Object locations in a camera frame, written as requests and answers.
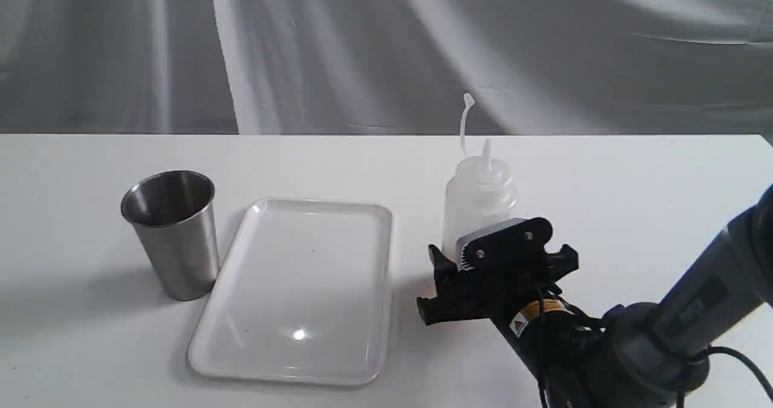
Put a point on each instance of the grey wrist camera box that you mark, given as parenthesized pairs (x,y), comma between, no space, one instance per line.
(502,242)

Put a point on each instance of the white rectangular plastic tray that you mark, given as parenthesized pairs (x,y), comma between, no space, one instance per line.
(303,296)

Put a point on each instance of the stainless steel cup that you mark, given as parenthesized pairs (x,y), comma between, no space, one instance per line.
(172,214)

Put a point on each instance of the squeeze bottle with amber liquid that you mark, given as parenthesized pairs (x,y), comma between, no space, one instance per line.
(481,193)

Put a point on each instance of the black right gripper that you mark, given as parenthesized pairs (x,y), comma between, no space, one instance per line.
(507,284)

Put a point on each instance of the grey draped backdrop cloth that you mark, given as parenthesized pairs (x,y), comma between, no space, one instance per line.
(386,66)

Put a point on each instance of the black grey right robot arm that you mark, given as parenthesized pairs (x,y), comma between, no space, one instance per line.
(642,355)

